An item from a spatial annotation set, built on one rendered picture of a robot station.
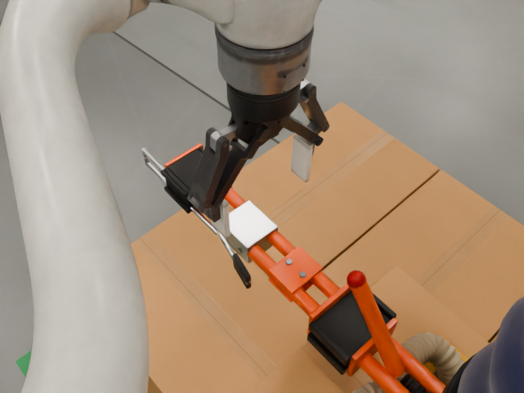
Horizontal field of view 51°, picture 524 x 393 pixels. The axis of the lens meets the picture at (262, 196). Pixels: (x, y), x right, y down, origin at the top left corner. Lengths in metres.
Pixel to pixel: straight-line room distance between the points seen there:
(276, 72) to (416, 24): 2.74
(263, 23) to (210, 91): 2.24
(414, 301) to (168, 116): 1.84
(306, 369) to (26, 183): 0.61
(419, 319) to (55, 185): 0.71
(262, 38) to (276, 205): 1.08
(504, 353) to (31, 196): 0.35
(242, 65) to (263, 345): 0.92
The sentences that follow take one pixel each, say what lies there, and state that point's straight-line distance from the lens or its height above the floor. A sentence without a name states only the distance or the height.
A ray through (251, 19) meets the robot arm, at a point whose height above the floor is 1.51.
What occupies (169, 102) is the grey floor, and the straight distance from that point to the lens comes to 2.66.
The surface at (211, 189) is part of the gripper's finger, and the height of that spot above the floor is 1.31.
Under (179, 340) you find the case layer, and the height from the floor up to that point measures 0.54.
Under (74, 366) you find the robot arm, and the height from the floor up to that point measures 1.50.
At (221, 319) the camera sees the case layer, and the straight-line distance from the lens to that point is 1.35.
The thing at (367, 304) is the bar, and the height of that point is 1.17.
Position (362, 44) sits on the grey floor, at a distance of 3.02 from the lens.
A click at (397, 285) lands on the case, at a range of 0.96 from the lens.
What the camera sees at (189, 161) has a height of 1.09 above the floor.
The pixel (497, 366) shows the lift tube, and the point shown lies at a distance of 0.47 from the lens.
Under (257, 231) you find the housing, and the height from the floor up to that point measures 1.09.
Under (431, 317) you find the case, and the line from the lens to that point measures 0.95.
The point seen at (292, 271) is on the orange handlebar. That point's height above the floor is 1.09.
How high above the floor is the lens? 1.76
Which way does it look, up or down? 52 degrees down
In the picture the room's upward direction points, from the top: straight up
